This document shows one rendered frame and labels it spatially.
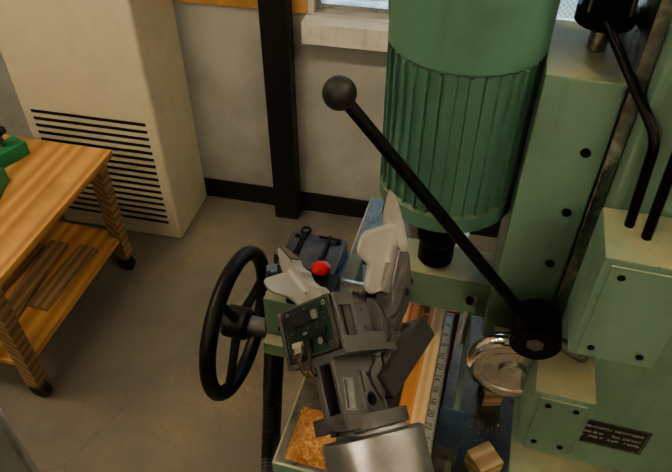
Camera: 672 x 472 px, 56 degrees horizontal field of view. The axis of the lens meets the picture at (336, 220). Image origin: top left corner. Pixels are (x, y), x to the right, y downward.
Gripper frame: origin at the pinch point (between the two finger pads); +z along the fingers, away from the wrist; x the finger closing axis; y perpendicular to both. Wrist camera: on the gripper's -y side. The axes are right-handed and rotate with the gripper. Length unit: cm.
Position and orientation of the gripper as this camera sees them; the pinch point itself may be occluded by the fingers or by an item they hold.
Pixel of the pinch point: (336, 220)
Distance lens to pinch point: 62.7
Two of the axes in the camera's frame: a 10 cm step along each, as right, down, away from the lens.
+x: -7.2, 3.7, 5.8
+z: -2.2, -9.3, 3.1
